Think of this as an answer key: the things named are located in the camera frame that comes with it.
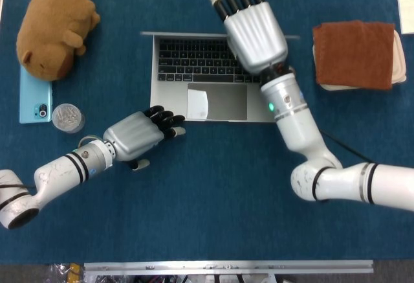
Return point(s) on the light blue smartphone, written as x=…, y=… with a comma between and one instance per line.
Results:
x=32, y=98

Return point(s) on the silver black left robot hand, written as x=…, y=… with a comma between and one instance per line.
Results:
x=132, y=134

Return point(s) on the folded brown towel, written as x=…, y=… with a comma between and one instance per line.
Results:
x=352, y=53

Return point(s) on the silver laptop computer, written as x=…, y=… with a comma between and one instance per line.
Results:
x=171, y=101

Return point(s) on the clear plastic bag with parts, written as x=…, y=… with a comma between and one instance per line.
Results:
x=64, y=273

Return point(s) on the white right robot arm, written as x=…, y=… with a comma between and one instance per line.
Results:
x=297, y=127

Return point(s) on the teal blue table mat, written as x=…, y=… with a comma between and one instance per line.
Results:
x=194, y=215

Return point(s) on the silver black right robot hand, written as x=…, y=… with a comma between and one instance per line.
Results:
x=255, y=33

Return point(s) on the brown capybara plush toy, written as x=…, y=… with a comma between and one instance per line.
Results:
x=51, y=30

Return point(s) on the aluminium profile rail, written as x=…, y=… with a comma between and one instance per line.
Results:
x=226, y=266

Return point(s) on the cream plastic lidded container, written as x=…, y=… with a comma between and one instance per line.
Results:
x=399, y=59

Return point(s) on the clear jar of paper clips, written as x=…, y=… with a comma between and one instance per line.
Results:
x=67, y=117

